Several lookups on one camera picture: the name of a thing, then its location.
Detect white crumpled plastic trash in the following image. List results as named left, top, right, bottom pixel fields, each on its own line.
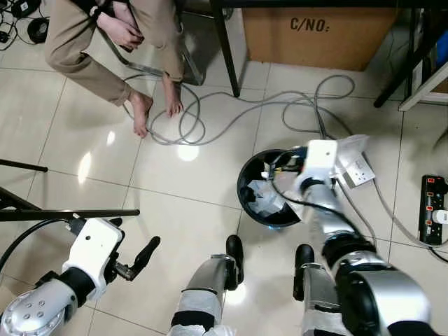
left=248, top=178, right=289, bottom=219

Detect black round rubbish bin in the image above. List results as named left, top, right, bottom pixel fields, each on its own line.
left=236, top=148, right=313, bottom=230

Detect white paper trash sheet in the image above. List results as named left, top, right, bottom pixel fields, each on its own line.
left=337, top=134, right=371, bottom=166

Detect long black metal bar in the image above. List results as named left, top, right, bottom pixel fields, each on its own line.
left=0, top=208, right=141, bottom=223

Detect white socket box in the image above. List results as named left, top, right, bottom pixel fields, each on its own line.
left=341, top=155, right=376, bottom=188

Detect silver robot left leg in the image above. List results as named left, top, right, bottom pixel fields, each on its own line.
left=170, top=234, right=245, bottom=336

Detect silver robot leg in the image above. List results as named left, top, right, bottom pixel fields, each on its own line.
left=170, top=234, right=245, bottom=336
left=293, top=243, right=345, bottom=336

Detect black power strip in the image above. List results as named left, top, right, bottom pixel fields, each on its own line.
left=418, top=174, right=448, bottom=246

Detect short black metal bar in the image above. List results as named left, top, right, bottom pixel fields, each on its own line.
left=0, top=158, right=49, bottom=174

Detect brown cardboard box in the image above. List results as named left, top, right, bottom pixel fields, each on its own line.
left=241, top=6, right=400, bottom=73

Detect black table leg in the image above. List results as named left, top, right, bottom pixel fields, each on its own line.
left=209, top=0, right=243, bottom=98
left=372, top=7, right=440, bottom=109

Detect silver robot right leg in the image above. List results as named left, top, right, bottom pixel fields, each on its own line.
left=293, top=243, right=345, bottom=336

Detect barefoot person beige trousers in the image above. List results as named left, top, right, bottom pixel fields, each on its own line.
left=43, top=0, right=187, bottom=139

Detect blue container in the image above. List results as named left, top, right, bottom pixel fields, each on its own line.
left=435, top=28, right=448, bottom=68

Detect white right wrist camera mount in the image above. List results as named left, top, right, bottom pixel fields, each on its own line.
left=302, top=139, right=342, bottom=184

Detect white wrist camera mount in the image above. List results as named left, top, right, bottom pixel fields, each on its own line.
left=302, top=139, right=342, bottom=184
left=62, top=216, right=126, bottom=285

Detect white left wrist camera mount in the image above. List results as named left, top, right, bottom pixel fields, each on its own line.
left=62, top=216, right=126, bottom=285

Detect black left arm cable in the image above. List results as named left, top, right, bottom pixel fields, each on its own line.
left=0, top=218, right=72, bottom=271

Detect metal chair frame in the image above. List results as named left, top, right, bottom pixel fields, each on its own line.
left=105, top=28, right=205, bottom=87

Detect white shelf frame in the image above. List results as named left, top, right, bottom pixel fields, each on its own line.
left=398, top=66, right=448, bottom=113

